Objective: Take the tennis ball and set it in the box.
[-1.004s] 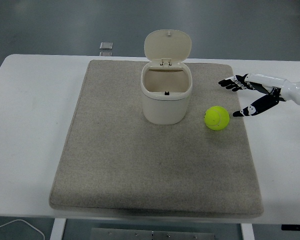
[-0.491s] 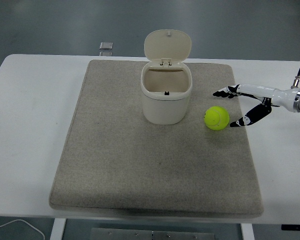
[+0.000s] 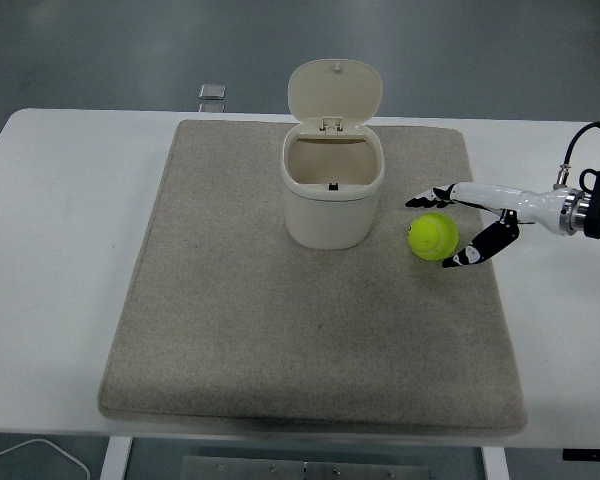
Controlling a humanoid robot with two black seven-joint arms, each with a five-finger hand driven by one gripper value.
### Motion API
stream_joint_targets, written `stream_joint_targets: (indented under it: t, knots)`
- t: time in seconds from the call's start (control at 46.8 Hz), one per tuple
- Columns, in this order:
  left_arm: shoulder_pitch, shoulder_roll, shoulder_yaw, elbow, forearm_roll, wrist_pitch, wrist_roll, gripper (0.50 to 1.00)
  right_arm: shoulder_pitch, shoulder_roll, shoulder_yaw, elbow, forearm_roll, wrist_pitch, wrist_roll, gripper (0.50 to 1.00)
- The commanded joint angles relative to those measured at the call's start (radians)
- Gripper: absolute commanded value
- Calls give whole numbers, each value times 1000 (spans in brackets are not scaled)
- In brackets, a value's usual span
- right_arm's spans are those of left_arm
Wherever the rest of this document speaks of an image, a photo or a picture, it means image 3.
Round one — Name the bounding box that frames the yellow-green tennis ball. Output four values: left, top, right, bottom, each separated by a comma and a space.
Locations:
407, 212, 460, 262

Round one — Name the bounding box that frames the beige fabric mat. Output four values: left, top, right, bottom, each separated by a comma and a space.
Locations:
97, 118, 529, 435

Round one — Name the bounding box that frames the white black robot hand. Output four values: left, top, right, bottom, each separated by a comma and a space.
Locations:
404, 181, 567, 270

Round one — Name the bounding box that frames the white cable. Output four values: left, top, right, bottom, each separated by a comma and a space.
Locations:
0, 438, 91, 480

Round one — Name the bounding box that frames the white table leg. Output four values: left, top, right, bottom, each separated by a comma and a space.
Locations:
481, 446, 510, 480
99, 436, 134, 480

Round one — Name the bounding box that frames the cream lidded plastic bin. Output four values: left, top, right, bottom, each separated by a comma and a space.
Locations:
282, 58, 385, 250

